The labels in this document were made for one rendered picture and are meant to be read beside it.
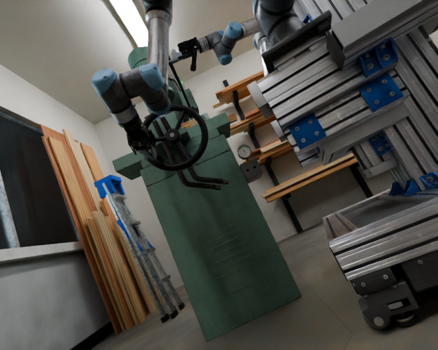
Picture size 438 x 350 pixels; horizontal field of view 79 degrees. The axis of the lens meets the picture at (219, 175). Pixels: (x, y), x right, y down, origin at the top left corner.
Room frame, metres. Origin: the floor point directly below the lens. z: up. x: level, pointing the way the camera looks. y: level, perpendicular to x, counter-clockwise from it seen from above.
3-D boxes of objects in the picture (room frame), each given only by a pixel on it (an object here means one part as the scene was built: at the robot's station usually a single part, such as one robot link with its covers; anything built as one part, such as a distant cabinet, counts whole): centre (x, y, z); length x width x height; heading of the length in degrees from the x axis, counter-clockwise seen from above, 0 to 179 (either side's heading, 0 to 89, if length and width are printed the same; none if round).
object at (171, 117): (1.18, 0.14, 0.91); 0.15 x 0.14 x 0.09; 93
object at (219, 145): (1.49, 0.13, 0.76); 0.57 x 0.45 x 0.09; 3
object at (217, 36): (1.31, -0.30, 1.36); 0.11 x 0.08 x 0.09; 93
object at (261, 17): (0.82, -0.41, 0.98); 0.13 x 0.12 x 0.14; 179
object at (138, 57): (1.37, 0.12, 1.35); 0.18 x 0.18 x 0.31
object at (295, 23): (0.82, -0.41, 0.87); 0.15 x 0.15 x 0.10
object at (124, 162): (1.26, 0.14, 0.87); 0.61 x 0.30 x 0.06; 93
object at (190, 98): (1.59, -0.02, 1.22); 0.09 x 0.08 x 0.15; 3
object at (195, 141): (1.31, 0.12, 0.82); 0.40 x 0.21 x 0.04; 93
